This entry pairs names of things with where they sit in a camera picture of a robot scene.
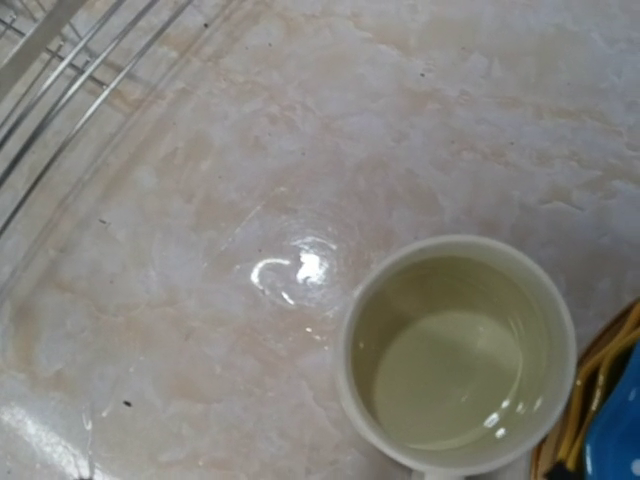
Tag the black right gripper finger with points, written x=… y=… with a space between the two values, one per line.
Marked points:
x=559 y=471

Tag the cream bird-pattern plate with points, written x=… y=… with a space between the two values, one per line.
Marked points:
x=544 y=455

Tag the blue polka-dot plate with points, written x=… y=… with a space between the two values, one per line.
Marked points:
x=611 y=445

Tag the white mug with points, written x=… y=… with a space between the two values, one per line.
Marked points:
x=458 y=354

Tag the metal wire dish rack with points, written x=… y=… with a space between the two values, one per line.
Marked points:
x=74 y=74

